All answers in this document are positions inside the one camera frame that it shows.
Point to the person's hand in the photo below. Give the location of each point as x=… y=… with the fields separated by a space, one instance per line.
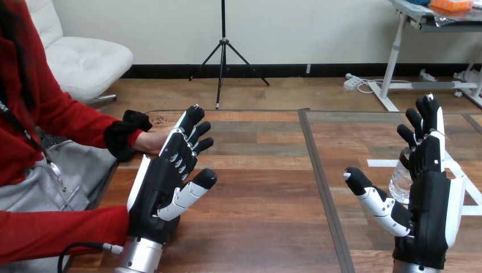
x=150 y=141

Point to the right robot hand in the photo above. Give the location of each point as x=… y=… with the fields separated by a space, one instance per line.
x=429 y=218

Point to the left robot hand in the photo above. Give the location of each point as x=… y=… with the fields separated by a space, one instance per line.
x=158 y=188

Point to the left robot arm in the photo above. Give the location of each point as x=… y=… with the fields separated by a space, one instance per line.
x=141 y=258

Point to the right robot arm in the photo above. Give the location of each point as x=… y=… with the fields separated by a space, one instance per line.
x=414 y=268

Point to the person's forearm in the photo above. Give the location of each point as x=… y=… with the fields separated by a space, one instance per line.
x=64 y=233
x=90 y=126

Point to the clear water bottle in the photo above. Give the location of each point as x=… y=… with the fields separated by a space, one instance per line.
x=400 y=182

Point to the person's body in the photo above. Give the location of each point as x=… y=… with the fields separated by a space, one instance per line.
x=22 y=113

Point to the white cushioned chair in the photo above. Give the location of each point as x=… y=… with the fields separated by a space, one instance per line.
x=86 y=62

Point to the black tripod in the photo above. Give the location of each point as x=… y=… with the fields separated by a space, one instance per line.
x=223 y=52

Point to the white power strip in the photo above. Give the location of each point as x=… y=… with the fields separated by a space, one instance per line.
x=351 y=83

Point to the white desk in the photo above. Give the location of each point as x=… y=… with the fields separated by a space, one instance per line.
x=393 y=56

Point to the foil sheet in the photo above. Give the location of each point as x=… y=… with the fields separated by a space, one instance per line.
x=457 y=17

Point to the orange thing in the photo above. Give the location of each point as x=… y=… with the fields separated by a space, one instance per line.
x=451 y=4

